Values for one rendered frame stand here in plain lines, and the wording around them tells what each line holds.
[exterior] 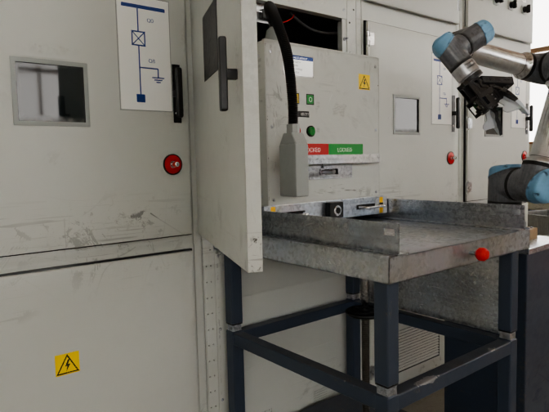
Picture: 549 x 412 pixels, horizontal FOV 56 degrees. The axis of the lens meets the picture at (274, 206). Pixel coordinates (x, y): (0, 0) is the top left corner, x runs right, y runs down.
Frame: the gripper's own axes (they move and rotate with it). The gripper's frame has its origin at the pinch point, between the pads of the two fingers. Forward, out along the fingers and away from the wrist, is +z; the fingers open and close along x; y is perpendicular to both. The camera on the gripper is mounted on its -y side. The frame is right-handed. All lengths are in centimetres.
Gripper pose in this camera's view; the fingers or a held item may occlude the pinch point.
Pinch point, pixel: (516, 124)
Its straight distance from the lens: 175.6
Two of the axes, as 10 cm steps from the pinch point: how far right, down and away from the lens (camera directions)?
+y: -8.1, 5.3, -2.6
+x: 1.4, -2.6, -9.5
